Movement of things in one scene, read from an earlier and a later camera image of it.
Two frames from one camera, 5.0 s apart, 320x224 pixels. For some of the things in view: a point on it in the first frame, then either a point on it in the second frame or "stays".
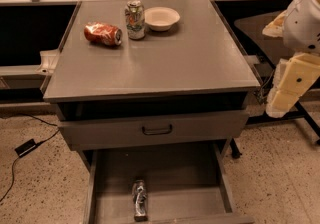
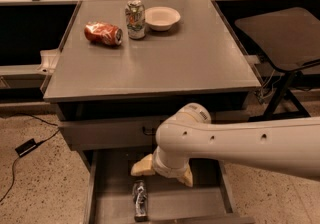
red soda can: [103, 33] stays
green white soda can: [135, 20] stays
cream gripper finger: [276, 27] to [187, 176]
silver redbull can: [139, 193] stays
